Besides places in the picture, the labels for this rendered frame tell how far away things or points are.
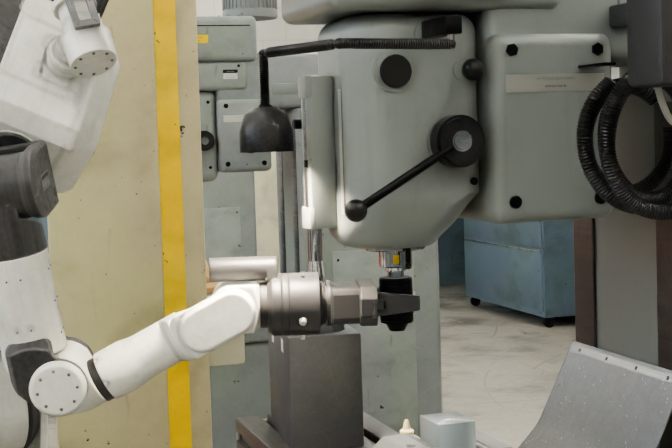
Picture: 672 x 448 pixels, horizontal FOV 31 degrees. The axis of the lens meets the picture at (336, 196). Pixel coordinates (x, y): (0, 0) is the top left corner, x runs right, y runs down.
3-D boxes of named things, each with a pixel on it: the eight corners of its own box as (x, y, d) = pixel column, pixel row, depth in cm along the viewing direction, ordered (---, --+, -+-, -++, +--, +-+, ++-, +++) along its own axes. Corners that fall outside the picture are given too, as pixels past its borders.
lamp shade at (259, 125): (229, 152, 165) (228, 106, 165) (274, 150, 170) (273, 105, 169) (258, 152, 159) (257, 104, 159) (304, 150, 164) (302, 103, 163)
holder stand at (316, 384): (291, 453, 198) (287, 329, 197) (270, 422, 219) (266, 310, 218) (364, 446, 200) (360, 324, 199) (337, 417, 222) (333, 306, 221)
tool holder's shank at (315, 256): (328, 282, 202) (325, 215, 202) (309, 284, 202) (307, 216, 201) (322, 280, 205) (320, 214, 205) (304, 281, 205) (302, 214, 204)
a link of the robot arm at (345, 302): (377, 274, 168) (289, 277, 167) (379, 344, 168) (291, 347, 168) (369, 264, 181) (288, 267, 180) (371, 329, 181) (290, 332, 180)
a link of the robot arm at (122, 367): (182, 372, 170) (59, 440, 170) (183, 350, 180) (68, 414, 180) (143, 308, 167) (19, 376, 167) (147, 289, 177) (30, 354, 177)
